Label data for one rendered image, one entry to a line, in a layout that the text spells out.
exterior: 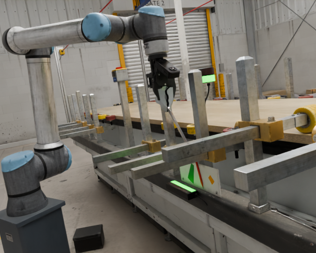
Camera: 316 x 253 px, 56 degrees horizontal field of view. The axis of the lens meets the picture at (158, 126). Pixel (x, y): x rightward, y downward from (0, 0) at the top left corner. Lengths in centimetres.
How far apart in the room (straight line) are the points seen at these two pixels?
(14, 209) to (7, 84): 737
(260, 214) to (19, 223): 102
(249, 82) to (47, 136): 108
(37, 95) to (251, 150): 107
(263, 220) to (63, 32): 91
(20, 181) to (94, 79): 758
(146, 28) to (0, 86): 786
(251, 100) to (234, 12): 1070
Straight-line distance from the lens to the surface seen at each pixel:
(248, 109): 85
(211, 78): 107
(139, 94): 148
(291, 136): 100
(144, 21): 111
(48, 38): 126
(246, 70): 85
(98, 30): 105
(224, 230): 117
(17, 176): 153
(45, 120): 159
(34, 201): 156
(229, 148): 110
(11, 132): 883
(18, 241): 157
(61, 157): 164
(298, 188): 111
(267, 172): 49
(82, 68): 895
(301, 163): 55
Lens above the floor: 111
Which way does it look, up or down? 8 degrees down
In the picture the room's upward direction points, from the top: 8 degrees counter-clockwise
